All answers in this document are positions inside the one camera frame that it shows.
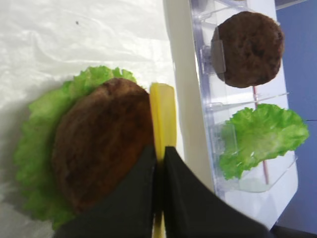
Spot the white metal tray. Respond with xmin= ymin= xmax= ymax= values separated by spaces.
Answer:
xmin=163 ymin=0 xmax=214 ymax=191

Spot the brown meat patty on tray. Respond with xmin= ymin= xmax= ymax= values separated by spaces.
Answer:
xmin=52 ymin=78 xmax=154 ymax=213

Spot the green lettuce leaf on tray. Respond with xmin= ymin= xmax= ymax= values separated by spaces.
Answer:
xmin=13 ymin=66 xmax=136 ymax=230

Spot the green lettuce leaf in rack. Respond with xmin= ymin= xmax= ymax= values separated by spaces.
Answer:
xmin=219 ymin=104 xmax=309 ymax=180

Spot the brown meat patty in rack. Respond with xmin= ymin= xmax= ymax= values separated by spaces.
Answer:
xmin=211 ymin=11 xmax=285 ymax=88

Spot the clear acrylic rack, right side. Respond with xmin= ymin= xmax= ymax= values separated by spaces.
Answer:
xmin=189 ymin=0 xmax=298 ymax=196

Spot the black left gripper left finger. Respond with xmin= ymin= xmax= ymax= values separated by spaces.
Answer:
xmin=55 ymin=146 xmax=156 ymax=238

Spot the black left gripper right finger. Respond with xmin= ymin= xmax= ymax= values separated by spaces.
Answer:
xmin=163 ymin=147 xmax=273 ymax=238

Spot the white paper tray liner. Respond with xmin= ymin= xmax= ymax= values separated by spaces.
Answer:
xmin=0 ymin=0 xmax=174 ymax=238

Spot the yellow cheese slice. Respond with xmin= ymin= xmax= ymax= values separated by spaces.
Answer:
xmin=150 ymin=83 xmax=177 ymax=238

